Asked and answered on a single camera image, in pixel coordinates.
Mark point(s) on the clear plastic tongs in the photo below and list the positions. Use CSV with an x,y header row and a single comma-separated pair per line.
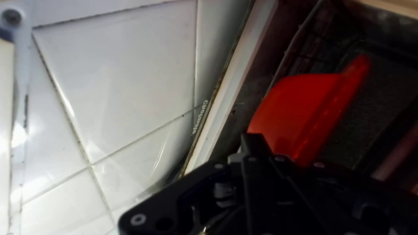
x,y
20,108

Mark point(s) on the red bowl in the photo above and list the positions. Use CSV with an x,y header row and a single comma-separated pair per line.
x,y
305,112

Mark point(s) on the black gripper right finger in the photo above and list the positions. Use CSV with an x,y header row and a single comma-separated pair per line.
x,y
327,203

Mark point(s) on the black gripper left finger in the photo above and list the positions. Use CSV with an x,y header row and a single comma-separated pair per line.
x,y
209,203

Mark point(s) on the silver toaster oven microwave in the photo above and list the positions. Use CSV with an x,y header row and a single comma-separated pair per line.
x,y
383,99

